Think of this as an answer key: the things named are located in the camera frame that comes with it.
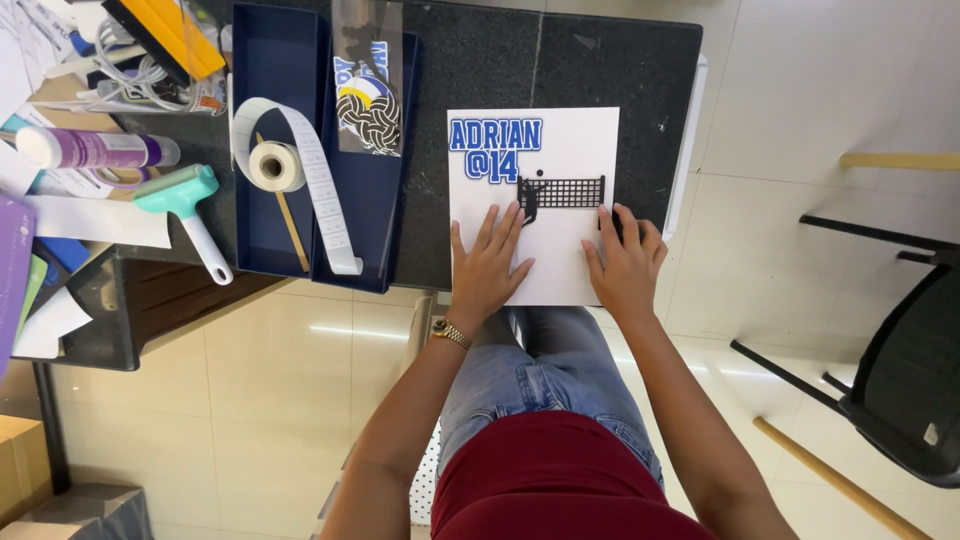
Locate person's left hand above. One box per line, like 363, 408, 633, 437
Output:
448, 201, 536, 332

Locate person's right hand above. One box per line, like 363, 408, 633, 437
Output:
580, 202, 669, 322

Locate white card sheet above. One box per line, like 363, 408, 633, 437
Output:
447, 106, 621, 308

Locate gold wristwatch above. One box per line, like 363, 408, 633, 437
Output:
431, 318, 474, 352

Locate black player cutout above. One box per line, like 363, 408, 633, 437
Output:
519, 180, 544, 228

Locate black net cutout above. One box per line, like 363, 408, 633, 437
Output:
517, 174, 607, 211

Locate blue jeans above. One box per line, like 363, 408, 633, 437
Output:
436, 305, 666, 492

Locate narrow navy blue tray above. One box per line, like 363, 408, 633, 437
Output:
310, 30, 421, 295

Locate blue letter cutouts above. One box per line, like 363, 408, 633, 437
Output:
448, 117, 544, 185

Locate white board at table edge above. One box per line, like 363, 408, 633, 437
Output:
662, 53, 709, 243

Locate wooden stick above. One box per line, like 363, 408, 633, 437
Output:
255, 132, 311, 274

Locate dark red shirt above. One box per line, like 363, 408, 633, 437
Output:
430, 409, 721, 540

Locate wide navy blue tray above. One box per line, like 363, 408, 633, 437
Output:
231, 2, 331, 279

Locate white label tape roll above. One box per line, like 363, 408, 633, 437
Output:
231, 96, 365, 277

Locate black chair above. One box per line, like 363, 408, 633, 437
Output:
729, 213, 960, 490

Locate long wooden pole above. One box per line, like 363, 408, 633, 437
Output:
753, 416, 936, 540

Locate short wooden pole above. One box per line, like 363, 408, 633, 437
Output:
839, 151, 960, 173

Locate teal brayer roller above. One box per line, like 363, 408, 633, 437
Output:
132, 163, 234, 287

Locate purple scissors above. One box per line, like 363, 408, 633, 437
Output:
84, 165, 153, 190

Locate white paper sheet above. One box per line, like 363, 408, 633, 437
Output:
22, 195, 173, 251

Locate yellow and black squeegee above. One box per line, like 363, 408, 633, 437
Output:
101, 0, 228, 90

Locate purple glue bottle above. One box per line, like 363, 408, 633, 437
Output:
15, 125, 182, 171

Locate blue sheet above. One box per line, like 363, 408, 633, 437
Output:
36, 236, 92, 276

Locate folded white paper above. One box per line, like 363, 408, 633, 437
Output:
11, 285, 94, 360

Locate green sheet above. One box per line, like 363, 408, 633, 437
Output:
15, 254, 49, 340

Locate grey box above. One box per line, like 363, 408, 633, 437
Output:
0, 483, 156, 540

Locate purple cutting mat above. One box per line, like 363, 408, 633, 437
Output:
0, 191, 38, 380

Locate cardboard box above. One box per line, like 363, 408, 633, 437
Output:
0, 414, 54, 528

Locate heap of printed papers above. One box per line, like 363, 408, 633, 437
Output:
0, 0, 99, 121

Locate white cable bundle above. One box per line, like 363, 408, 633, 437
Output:
90, 16, 189, 106

